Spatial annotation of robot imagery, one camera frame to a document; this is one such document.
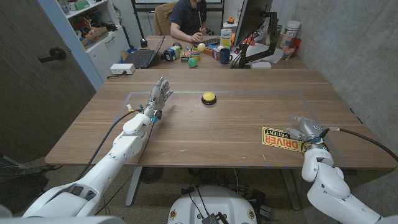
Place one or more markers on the white flat box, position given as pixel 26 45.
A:
pixel 260 64

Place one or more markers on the cardboard box on shelf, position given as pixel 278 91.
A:
pixel 94 36

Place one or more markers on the dark blue mug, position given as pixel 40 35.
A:
pixel 225 56

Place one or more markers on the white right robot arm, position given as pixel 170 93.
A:
pixel 332 183

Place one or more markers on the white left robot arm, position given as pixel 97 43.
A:
pixel 105 161

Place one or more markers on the white cylindrical wipes container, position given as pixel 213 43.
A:
pixel 290 32

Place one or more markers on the seated person dark shirt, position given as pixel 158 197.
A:
pixel 186 18

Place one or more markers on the white shelf cabinet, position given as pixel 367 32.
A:
pixel 96 34

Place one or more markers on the black floor fan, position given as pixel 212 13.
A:
pixel 151 175

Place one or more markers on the green ball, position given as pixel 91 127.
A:
pixel 192 62

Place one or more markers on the brown office chair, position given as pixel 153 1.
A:
pixel 161 18

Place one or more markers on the yellow ball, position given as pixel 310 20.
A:
pixel 201 47

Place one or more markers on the black keyboard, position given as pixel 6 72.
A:
pixel 211 41

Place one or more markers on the yellow push button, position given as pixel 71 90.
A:
pixel 209 97

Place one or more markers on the white carton box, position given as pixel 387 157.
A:
pixel 225 38

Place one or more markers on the white power strip box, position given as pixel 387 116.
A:
pixel 122 68

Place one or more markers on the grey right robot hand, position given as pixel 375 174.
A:
pixel 306 130

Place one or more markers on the black laptop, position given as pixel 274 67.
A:
pixel 143 56

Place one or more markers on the stacked colourful rings toy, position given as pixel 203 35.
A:
pixel 195 54

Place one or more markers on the red plastic cup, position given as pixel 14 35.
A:
pixel 295 46

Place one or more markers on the black computer monitor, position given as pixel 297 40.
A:
pixel 251 18

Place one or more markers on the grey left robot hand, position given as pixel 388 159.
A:
pixel 158 98

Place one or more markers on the white robot torso base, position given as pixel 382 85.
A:
pixel 212 205

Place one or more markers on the yellow black driver sticker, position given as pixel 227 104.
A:
pixel 280 140

